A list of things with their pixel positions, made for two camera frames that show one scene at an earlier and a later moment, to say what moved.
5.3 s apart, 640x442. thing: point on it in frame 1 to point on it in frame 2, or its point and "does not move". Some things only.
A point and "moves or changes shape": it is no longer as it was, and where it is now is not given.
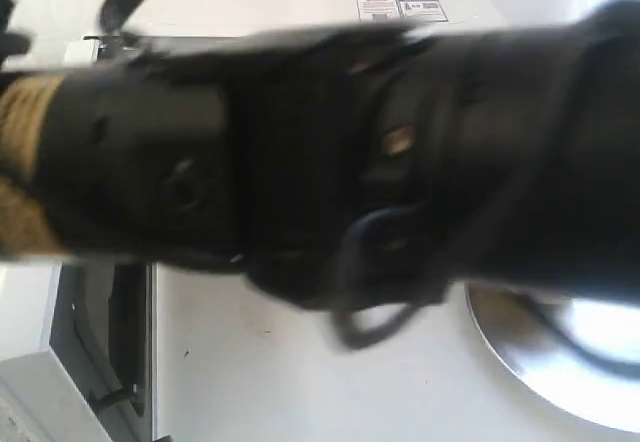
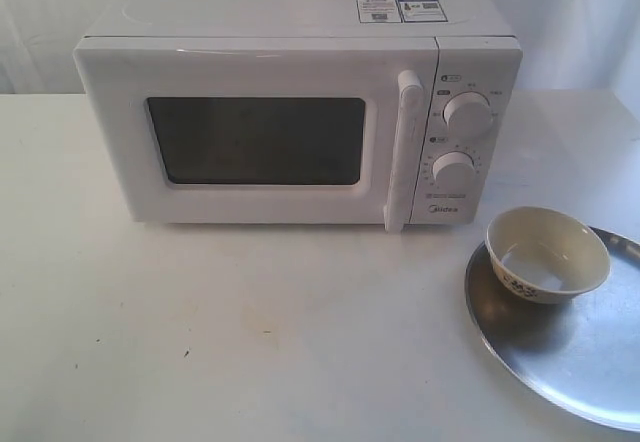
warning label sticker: x=421 y=9 does not move
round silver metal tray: x=584 y=352 does not move
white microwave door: x=77 y=350 moves or changes shape
